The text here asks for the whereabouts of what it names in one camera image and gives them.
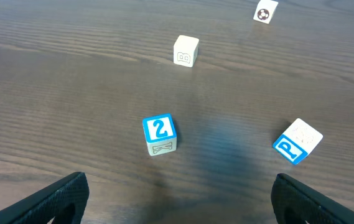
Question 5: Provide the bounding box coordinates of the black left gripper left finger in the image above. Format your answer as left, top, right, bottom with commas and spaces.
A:
0, 172, 90, 224

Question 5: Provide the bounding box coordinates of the yellow topped wooden block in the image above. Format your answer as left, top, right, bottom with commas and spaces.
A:
174, 35, 199, 68

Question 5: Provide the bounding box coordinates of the blue letter P wooden block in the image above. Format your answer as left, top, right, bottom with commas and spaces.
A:
272, 118, 323, 165

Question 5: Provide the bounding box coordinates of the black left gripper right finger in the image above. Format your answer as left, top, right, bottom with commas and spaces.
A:
271, 173, 354, 224

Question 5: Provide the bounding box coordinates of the blue number 2 wooden block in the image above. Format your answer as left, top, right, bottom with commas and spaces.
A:
142, 113, 177, 156

